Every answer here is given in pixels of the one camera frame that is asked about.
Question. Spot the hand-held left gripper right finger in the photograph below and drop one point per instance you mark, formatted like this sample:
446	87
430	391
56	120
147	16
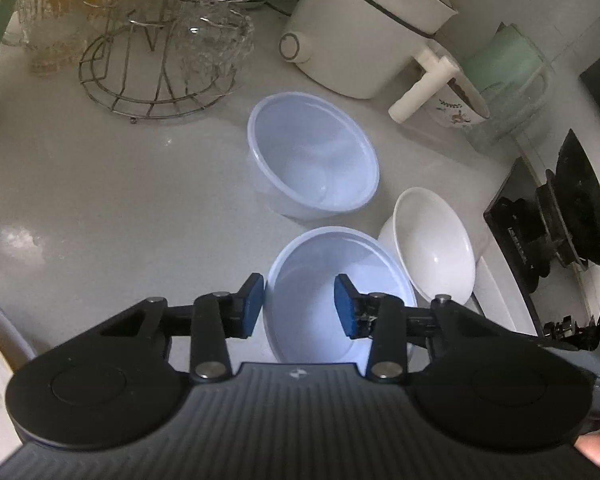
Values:
345	310

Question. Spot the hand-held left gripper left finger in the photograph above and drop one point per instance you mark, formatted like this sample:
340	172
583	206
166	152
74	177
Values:
252	305

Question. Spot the translucent white plastic bowl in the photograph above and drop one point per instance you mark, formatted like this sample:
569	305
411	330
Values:
312	155
305	280

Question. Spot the white ceramic bowl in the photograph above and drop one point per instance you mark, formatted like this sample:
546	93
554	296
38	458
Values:
430	240

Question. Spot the large white flower-print plate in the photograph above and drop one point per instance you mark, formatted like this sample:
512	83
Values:
7	322

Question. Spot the black gas stove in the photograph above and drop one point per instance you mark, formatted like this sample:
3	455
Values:
517	220

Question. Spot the floral ceramic mug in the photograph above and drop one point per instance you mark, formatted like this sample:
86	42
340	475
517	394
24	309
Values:
455	110

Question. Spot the clear glass mug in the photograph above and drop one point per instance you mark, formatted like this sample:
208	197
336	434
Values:
210	35

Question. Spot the white electric cooking pot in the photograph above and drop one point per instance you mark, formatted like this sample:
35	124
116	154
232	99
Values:
360	35

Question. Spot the light green electric kettle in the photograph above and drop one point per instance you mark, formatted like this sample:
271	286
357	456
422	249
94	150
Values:
510	55

